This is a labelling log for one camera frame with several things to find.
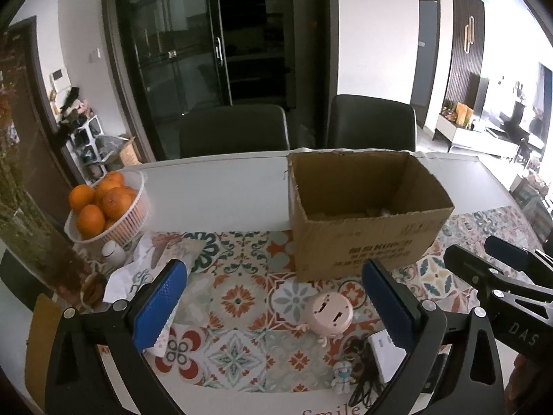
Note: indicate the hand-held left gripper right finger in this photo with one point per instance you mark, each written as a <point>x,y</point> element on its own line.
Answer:
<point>386,307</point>

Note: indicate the small cardboard carton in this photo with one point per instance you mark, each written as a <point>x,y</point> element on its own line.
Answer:
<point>131,152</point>

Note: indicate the grey interior door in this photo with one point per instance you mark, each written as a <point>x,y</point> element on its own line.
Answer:
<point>425,52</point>

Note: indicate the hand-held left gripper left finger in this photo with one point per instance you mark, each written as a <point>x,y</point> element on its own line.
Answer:
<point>160,307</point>

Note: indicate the white television console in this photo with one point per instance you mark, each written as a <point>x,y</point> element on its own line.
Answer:
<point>471,138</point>

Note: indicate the patterned table mat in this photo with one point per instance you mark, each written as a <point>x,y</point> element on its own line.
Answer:
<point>242,294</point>

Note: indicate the pink round gadget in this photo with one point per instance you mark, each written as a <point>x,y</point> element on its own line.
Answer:
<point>330,313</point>

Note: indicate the glass vase with branches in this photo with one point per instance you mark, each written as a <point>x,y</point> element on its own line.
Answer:
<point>34,233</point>

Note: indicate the white wall intercom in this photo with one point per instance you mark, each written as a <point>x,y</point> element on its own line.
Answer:
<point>59,80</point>

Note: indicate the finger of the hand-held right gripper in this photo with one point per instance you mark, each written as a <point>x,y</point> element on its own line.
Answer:
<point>475,270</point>
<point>510,253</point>

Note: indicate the gold wall light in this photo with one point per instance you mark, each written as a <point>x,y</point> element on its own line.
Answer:
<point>469,34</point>

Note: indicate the brown round object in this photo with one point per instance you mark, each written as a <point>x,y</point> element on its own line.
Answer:
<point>93,289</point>

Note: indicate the white power adapter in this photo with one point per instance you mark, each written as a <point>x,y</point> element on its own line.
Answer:
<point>382,354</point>

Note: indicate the person's right forearm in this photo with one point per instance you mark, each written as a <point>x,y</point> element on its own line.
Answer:
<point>525,384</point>

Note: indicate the small white figurine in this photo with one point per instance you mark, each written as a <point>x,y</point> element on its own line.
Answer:
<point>343,378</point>

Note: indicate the plush toys on rack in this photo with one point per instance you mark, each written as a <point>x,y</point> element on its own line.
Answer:
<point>75,108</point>

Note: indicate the black framed glass door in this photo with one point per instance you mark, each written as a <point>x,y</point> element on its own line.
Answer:
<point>181,60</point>

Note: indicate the white light switch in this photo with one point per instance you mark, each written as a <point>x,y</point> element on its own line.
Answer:
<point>95,55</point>

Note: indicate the pile of oranges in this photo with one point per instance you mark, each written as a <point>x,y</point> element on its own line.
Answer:
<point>116,202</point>

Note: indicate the dark dining chair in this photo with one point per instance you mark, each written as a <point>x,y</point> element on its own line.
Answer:
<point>21,276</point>
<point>233,132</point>
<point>371,123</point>

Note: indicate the white printed napkin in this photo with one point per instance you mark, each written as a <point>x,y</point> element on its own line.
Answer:
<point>129,276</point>

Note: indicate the brown cardboard box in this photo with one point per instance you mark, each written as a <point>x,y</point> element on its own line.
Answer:
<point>367,242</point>

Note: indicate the mustard yellow chair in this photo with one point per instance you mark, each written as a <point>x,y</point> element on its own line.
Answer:
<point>41,346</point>

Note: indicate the white plastic basket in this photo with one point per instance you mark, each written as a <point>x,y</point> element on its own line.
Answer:
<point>134,214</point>

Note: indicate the dark slatted wall panel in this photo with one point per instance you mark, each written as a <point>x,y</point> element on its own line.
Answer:
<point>458,73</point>

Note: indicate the white shoe rack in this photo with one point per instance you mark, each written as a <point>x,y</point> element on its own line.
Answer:
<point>86,147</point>

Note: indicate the yellow ornament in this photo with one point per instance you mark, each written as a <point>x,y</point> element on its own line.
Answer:
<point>464,114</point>

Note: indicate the grey bag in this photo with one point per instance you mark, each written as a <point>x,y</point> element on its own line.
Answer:
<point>110,149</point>

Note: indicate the small white jar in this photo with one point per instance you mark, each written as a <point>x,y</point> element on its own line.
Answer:
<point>113,253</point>

